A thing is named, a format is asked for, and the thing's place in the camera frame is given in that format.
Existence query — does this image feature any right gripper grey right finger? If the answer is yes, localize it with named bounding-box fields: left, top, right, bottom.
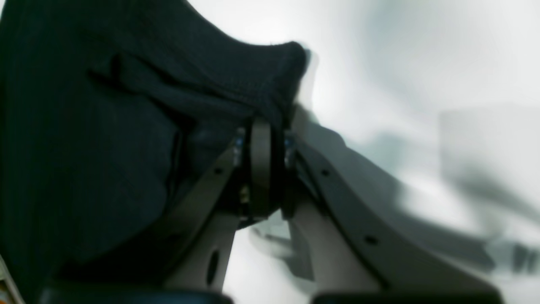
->
left=281, top=131, right=502, bottom=304

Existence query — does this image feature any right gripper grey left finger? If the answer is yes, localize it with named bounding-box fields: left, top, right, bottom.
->
left=38, top=118, right=273, bottom=304

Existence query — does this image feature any black T-shirt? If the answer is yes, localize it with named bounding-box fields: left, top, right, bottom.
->
left=1, top=0, right=306, bottom=304

